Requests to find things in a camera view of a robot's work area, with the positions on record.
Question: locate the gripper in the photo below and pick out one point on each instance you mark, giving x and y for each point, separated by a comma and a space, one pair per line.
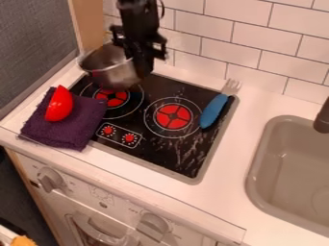
140, 44

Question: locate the silver pot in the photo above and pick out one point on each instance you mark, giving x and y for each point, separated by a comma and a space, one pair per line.
107, 66

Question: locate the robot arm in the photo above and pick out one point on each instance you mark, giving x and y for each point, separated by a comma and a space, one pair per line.
136, 12

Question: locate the toy stove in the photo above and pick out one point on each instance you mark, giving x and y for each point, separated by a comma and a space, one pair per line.
162, 125

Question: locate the red toy pepper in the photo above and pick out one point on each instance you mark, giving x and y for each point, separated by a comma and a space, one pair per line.
58, 104

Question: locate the purple cloth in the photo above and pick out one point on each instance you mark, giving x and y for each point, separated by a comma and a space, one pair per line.
68, 123

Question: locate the tap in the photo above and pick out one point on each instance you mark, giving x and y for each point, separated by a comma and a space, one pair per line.
322, 118

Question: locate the toy sink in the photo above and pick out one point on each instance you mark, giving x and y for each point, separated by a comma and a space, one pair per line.
291, 173

